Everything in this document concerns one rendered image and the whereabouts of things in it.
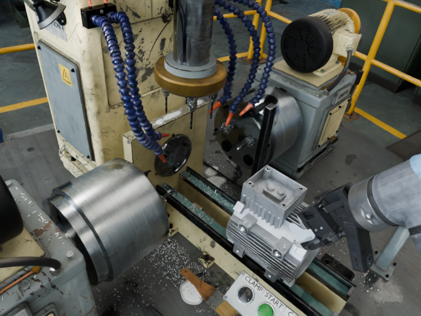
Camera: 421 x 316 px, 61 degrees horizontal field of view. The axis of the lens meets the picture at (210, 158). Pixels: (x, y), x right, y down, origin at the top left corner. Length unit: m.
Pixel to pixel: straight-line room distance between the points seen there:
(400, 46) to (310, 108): 2.97
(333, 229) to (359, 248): 0.06
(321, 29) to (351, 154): 0.64
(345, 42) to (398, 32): 2.83
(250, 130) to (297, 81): 0.28
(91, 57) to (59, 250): 0.47
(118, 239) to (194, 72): 0.41
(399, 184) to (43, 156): 1.26
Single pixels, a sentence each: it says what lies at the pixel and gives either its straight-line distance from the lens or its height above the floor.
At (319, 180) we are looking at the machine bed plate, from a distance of 1.47.
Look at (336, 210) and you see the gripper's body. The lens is 0.71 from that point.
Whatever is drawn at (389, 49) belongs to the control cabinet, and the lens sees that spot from 4.23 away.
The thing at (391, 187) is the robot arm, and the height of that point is 1.37.
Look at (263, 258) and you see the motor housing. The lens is 0.89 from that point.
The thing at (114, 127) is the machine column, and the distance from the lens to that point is 1.07.
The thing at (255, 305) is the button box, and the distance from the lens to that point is 0.76.
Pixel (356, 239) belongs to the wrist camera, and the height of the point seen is 1.22.
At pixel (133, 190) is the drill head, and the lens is 0.81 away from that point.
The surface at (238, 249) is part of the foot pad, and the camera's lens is 0.93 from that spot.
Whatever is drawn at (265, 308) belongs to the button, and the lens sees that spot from 0.75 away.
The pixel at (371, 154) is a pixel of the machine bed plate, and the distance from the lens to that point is 1.71.
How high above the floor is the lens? 1.72
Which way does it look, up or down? 40 degrees down
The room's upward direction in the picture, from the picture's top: 6 degrees clockwise
